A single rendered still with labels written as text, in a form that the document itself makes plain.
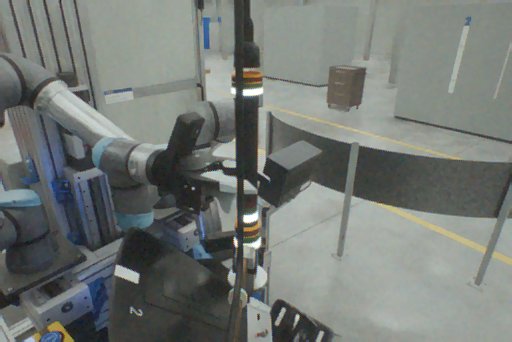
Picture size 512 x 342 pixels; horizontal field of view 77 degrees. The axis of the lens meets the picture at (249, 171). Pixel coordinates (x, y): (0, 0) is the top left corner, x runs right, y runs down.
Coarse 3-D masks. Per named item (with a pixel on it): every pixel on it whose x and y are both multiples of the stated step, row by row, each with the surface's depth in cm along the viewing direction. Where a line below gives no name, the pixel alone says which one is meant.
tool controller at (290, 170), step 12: (300, 144) 137; (276, 156) 124; (288, 156) 126; (300, 156) 128; (312, 156) 130; (264, 168) 126; (276, 168) 122; (288, 168) 119; (300, 168) 125; (312, 168) 135; (276, 180) 124; (288, 180) 122; (300, 180) 132; (264, 192) 130; (276, 192) 126; (288, 192) 128; (300, 192) 140; (276, 204) 128
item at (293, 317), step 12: (276, 300) 59; (276, 312) 57; (288, 312) 55; (300, 312) 55; (288, 324) 54; (300, 324) 54; (312, 324) 54; (276, 336) 54; (288, 336) 53; (300, 336) 53; (312, 336) 53; (324, 336) 54
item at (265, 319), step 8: (248, 304) 54; (248, 312) 53; (256, 312) 55; (264, 312) 56; (248, 320) 52; (256, 320) 54; (264, 320) 55; (248, 328) 52; (256, 328) 53; (264, 328) 54; (248, 336) 51; (256, 336) 52
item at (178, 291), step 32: (128, 256) 44; (160, 256) 48; (128, 288) 40; (160, 288) 43; (192, 288) 47; (224, 288) 52; (128, 320) 37; (160, 320) 40; (192, 320) 44; (224, 320) 48
